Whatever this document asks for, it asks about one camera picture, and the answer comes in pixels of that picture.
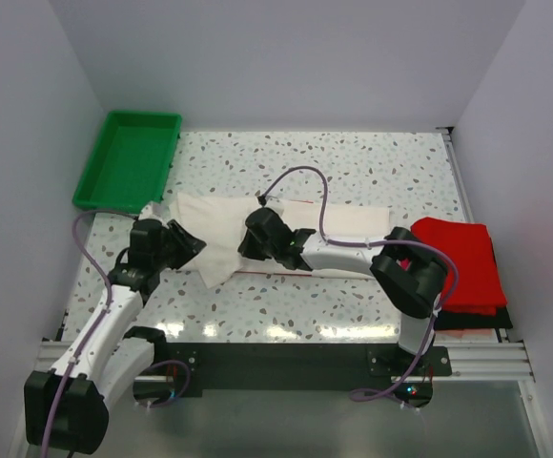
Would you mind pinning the red folded t shirt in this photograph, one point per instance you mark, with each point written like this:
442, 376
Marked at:
469, 246

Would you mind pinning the green plastic tray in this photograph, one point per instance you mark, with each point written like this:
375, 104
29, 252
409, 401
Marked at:
130, 161

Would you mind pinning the black folded t shirt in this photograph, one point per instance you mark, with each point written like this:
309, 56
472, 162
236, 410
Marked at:
448, 320

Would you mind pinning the white printed t shirt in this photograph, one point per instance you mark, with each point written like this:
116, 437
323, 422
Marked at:
220, 223

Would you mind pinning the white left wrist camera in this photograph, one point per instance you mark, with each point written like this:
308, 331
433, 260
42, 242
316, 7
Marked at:
155, 210

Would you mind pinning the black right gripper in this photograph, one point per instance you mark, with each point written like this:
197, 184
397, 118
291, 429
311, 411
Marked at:
246, 248

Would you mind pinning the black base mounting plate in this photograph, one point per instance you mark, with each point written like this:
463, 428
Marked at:
274, 366

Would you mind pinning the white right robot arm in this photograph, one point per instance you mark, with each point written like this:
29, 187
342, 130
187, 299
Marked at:
410, 273

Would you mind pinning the aluminium frame rail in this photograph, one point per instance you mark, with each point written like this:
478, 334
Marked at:
475, 362

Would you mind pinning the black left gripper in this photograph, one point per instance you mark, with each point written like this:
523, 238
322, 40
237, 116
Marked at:
189, 246

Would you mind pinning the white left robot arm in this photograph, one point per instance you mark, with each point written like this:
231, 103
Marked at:
68, 405

